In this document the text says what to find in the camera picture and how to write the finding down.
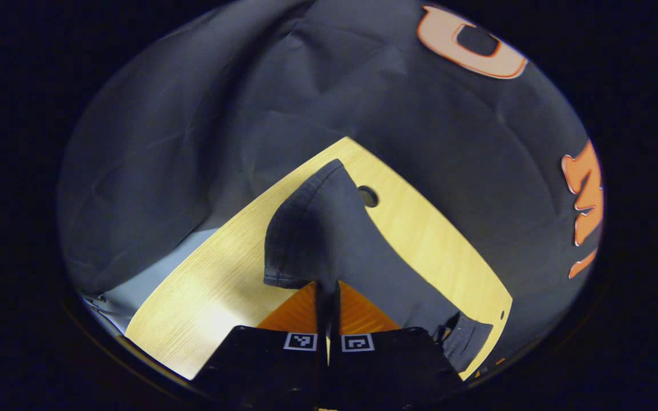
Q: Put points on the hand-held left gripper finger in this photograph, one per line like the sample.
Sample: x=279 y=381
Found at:
x=321 y=319
x=333 y=319

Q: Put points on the dark grey jeans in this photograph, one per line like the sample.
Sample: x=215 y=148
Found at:
x=340 y=228

